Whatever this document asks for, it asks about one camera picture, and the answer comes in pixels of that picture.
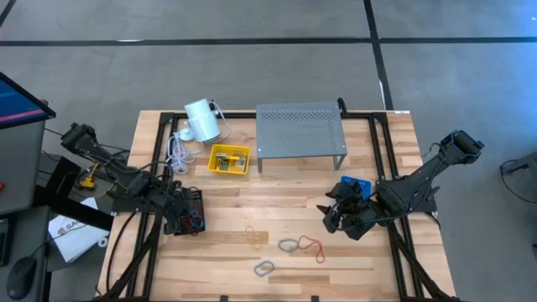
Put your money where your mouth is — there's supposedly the yellow plastic basket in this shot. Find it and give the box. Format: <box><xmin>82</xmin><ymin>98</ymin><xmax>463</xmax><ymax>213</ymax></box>
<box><xmin>208</xmin><ymin>143</ymin><xmax>252</xmax><ymax>176</ymax></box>

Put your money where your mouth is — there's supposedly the blue plastic basket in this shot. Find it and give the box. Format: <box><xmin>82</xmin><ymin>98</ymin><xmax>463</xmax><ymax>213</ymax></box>
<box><xmin>340</xmin><ymin>174</ymin><xmax>373</xmax><ymax>200</ymax></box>

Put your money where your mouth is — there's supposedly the grey perforated metal shelf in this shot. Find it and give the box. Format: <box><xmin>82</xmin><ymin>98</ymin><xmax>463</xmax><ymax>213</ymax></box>
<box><xmin>254</xmin><ymin>102</ymin><xmax>348</xmax><ymax>174</ymax></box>

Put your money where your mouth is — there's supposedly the black support beam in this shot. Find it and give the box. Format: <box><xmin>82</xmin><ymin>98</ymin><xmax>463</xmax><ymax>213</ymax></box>
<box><xmin>33</xmin><ymin>184</ymin><xmax>115</xmax><ymax>232</ymax></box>

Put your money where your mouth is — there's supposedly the computer monitor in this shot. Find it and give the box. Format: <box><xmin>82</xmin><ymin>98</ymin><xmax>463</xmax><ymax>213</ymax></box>
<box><xmin>0</xmin><ymin>70</ymin><xmax>57</xmax><ymax>130</ymax></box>

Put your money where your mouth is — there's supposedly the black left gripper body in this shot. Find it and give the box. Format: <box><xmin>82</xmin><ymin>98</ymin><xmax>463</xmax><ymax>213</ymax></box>
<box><xmin>161</xmin><ymin>184</ymin><xmax>198</xmax><ymax>236</ymax></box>

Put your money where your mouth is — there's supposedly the black thick cable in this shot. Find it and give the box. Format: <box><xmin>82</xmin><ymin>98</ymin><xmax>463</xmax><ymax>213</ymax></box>
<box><xmin>104</xmin><ymin>211</ymin><xmax>139</xmax><ymax>297</ymax></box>

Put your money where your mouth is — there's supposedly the black plastic basket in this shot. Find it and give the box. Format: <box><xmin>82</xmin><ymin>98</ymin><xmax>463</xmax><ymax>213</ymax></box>
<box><xmin>174</xmin><ymin>188</ymin><xmax>207</xmax><ymax>237</ymax></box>

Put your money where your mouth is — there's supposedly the red rubber band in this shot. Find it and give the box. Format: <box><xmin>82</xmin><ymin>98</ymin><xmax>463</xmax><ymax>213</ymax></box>
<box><xmin>296</xmin><ymin>235</ymin><xmax>326</xmax><ymax>264</ymax></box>
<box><xmin>183</xmin><ymin>200</ymin><xmax>205</xmax><ymax>232</ymax></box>

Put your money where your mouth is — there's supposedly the yellow rubber band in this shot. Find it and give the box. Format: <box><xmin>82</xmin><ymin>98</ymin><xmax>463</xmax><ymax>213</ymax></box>
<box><xmin>244</xmin><ymin>225</ymin><xmax>264</xmax><ymax>252</ymax></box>

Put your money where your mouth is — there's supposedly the black keyboard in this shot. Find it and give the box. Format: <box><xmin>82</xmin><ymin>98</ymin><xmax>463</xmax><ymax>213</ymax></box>
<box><xmin>0</xmin><ymin>216</ymin><xmax>14</xmax><ymax>268</ymax></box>

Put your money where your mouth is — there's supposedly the black floor stand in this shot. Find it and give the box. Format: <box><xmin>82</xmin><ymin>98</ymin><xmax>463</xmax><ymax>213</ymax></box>
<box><xmin>498</xmin><ymin>149</ymin><xmax>537</xmax><ymax>177</ymax></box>

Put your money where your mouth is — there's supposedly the black computer mouse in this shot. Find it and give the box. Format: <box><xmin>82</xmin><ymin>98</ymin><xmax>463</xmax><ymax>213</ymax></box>
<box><xmin>5</xmin><ymin>255</ymin><xmax>39</xmax><ymax>301</ymax></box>

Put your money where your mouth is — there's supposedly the white printed paper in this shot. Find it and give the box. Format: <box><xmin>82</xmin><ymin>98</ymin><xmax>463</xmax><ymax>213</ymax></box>
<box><xmin>47</xmin><ymin>196</ymin><xmax>111</xmax><ymax>264</ymax></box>

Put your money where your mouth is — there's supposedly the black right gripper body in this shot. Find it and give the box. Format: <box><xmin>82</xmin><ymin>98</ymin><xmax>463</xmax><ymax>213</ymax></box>
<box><xmin>322</xmin><ymin>180</ymin><xmax>381</xmax><ymax>242</ymax></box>

